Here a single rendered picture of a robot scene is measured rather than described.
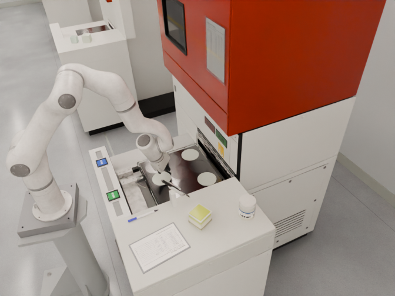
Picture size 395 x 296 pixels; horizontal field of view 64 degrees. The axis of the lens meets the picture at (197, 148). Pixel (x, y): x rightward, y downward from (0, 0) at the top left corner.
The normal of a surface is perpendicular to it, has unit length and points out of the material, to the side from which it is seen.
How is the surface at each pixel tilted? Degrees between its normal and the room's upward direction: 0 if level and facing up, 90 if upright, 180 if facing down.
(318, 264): 0
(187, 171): 0
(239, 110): 90
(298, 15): 90
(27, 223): 3
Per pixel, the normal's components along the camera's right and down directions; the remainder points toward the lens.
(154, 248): -0.04, -0.77
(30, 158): 0.57, 0.30
